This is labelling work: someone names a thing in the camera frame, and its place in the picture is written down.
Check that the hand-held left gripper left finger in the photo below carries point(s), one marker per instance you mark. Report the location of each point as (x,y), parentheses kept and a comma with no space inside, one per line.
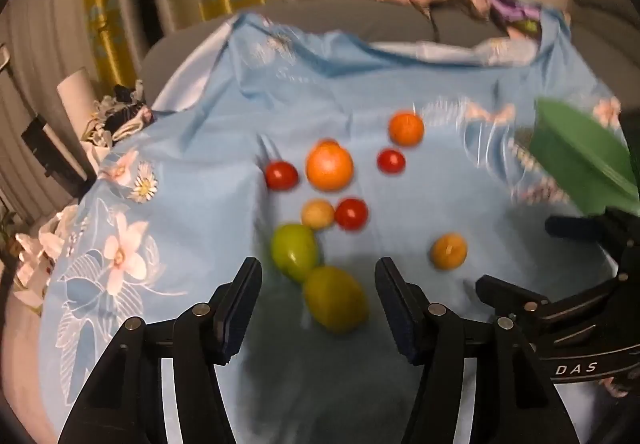
(234,324)

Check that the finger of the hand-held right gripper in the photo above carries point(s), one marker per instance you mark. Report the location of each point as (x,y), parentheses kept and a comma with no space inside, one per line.
(575,227)
(510,295)

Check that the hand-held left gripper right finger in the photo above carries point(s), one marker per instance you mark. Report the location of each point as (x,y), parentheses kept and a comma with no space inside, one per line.
(401,324)

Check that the green plastic bowl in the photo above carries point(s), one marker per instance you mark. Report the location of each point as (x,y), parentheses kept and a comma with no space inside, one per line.
(582,164)

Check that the yellow-green lemon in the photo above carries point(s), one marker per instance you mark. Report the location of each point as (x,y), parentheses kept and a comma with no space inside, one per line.
(336,300)

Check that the green tomato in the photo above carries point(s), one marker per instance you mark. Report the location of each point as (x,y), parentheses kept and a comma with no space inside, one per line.
(295,252)

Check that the red tomato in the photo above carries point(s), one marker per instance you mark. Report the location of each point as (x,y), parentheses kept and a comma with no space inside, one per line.
(351,214)
(390,161)
(281,175)

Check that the large orange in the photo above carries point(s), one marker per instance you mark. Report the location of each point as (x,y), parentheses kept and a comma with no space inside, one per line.
(329,167)

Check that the small orange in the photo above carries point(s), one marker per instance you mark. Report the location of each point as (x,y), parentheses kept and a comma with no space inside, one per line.
(406,129)

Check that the small yellow-orange mandarin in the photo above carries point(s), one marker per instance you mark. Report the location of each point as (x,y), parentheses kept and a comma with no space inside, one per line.
(449,251)

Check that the small pale yellow fruit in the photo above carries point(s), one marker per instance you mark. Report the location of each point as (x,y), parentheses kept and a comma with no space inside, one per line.
(318,214)

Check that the light blue floral blanket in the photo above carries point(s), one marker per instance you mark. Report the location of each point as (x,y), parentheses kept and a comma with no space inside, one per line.
(210,124)

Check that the purple cloth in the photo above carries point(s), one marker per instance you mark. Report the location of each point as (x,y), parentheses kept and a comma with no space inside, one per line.
(517,14)

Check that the floral cloth pile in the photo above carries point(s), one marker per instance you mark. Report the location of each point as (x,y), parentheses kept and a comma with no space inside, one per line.
(117,116)

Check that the black box device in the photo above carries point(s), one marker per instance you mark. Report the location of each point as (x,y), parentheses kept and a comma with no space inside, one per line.
(50,149)

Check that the white paper roll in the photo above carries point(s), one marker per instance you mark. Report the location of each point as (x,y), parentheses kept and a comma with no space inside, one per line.
(75,96)

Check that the grey sofa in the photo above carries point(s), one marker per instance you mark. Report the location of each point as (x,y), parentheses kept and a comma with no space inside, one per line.
(350,21)

